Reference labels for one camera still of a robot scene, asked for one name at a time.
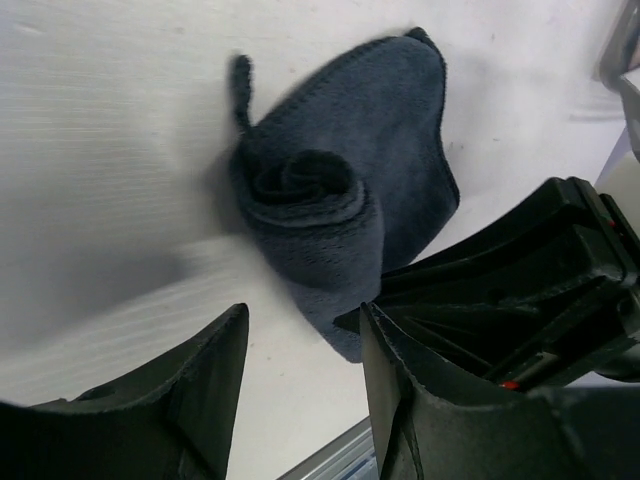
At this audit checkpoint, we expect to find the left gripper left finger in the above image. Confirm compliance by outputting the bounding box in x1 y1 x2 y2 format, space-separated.
1 303 249 479

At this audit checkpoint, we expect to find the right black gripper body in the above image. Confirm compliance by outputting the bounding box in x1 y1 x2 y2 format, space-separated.
569 177 639 383

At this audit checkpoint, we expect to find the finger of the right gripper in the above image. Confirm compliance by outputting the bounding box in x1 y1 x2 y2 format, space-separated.
332 177 626 351
379 279 630 390

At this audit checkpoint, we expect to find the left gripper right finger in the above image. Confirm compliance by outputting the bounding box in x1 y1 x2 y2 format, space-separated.
360 304 639 479

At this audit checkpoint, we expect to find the dark grey-blue towel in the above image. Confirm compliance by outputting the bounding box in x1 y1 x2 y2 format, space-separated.
229 27 460 363

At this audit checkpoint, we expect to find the clear grey plastic bin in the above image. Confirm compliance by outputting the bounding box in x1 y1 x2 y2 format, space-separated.
596 1 639 159

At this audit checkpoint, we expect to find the aluminium front rail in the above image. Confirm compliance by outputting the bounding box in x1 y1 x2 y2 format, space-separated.
279 418 379 480

